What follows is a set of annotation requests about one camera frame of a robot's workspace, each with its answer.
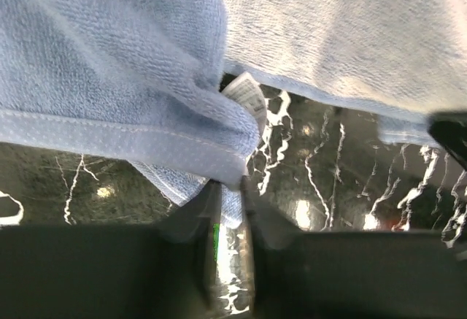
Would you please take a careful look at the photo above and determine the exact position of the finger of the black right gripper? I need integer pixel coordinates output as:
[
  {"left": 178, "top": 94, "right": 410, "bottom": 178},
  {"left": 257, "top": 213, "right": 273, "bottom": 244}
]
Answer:
[{"left": 428, "top": 111, "right": 467, "bottom": 169}]

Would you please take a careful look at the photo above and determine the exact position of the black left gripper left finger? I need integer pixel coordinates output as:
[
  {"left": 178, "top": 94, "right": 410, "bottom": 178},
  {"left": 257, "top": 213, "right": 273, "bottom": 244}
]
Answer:
[{"left": 1, "top": 182, "right": 222, "bottom": 318}]

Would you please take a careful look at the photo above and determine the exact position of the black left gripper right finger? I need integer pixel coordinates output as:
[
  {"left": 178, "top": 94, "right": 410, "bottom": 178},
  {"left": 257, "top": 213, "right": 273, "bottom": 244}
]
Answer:
[{"left": 240, "top": 177, "right": 466, "bottom": 318}]

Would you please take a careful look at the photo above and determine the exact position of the light blue towel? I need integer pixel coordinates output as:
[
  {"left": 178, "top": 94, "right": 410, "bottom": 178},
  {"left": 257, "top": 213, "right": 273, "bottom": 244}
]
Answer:
[{"left": 0, "top": 0, "right": 467, "bottom": 229}]

